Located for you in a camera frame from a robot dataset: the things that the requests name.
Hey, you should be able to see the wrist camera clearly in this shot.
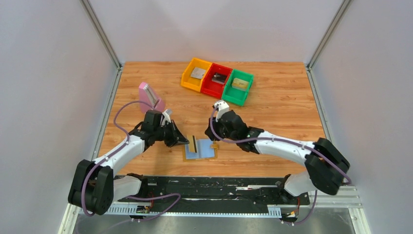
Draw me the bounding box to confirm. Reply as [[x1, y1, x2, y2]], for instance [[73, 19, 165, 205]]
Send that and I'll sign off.
[[161, 109, 172, 126], [213, 99, 230, 122]]

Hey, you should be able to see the dark card in red bin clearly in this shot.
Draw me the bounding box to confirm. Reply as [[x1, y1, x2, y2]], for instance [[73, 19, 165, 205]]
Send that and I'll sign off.
[[211, 73, 227, 84]]

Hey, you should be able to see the gold card in green bin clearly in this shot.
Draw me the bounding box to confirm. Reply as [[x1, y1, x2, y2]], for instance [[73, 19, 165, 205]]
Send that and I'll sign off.
[[231, 78, 249, 91]]

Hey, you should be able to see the red plastic bin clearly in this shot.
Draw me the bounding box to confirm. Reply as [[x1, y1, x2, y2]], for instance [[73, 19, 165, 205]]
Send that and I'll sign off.
[[201, 63, 233, 99]]

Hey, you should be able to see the pink wedge stand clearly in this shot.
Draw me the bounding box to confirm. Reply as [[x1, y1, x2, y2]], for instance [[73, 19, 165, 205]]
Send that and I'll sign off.
[[138, 82, 166, 113]]

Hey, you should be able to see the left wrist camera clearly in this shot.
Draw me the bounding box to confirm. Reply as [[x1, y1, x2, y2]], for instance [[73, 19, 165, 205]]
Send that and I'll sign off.
[[161, 109, 172, 126]]

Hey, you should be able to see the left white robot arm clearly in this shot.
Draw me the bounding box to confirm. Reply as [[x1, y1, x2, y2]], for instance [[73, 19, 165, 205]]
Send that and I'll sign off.
[[68, 110, 189, 215]]

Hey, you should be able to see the green plastic bin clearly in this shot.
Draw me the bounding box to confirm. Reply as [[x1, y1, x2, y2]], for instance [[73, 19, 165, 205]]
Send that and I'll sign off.
[[222, 69, 254, 106]]

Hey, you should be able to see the yellow plastic bin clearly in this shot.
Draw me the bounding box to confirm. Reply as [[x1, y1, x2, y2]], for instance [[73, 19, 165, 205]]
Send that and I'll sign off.
[[180, 58, 212, 92]]

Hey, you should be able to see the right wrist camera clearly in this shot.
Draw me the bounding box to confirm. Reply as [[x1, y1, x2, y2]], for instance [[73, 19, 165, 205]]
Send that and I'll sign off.
[[213, 99, 230, 122]]

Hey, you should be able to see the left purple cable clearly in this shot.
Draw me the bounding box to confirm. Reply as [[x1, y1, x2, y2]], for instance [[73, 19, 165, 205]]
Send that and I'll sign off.
[[80, 101, 182, 223]]

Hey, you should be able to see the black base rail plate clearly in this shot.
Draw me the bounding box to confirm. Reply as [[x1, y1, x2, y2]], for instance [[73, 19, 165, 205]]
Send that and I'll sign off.
[[110, 175, 326, 215]]

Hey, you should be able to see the silver card in yellow bin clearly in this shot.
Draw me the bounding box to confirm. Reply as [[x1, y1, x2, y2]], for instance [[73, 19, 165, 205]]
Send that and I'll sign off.
[[190, 67, 206, 79]]

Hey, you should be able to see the yellow leather card holder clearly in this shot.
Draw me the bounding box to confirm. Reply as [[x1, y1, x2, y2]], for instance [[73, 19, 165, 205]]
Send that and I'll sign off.
[[183, 138, 219, 161]]

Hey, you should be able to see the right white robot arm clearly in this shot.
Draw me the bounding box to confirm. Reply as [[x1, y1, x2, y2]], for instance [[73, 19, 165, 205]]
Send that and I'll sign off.
[[205, 110, 352, 198]]

